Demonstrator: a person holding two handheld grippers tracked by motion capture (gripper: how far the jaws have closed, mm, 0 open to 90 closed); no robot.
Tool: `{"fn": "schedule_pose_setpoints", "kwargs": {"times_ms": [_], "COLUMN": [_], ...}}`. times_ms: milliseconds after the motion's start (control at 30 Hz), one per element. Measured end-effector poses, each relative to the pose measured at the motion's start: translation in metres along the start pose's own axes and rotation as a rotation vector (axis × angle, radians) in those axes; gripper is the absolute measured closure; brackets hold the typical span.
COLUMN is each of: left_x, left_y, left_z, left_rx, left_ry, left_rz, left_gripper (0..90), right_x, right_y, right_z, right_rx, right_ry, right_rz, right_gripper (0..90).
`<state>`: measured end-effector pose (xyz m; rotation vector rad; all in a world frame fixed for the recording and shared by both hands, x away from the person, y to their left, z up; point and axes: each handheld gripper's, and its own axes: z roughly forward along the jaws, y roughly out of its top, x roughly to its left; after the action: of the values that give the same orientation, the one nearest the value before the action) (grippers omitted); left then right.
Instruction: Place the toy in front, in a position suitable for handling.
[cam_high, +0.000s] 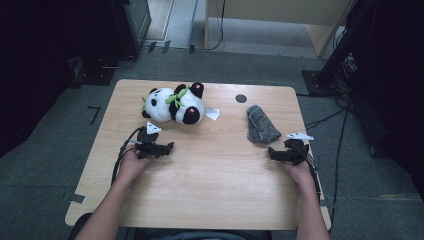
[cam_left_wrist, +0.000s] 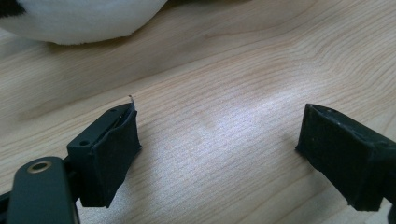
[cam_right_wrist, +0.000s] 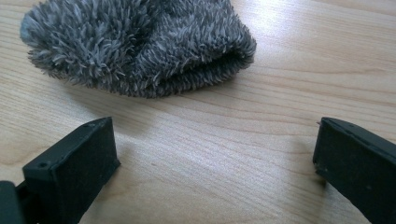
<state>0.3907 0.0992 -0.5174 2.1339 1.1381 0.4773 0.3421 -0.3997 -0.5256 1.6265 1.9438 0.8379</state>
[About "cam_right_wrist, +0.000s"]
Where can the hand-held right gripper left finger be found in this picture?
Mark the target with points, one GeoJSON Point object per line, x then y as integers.
{"type": "Point", "coordinates": [71, 174]}

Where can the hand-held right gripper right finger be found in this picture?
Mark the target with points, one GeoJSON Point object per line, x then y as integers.
{"type": "Point", "coordinates": [358, 168]}

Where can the grey fluffy toy garment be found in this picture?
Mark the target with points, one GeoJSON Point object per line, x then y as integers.
{"type": "Point", "coordinates": [140, 46]}

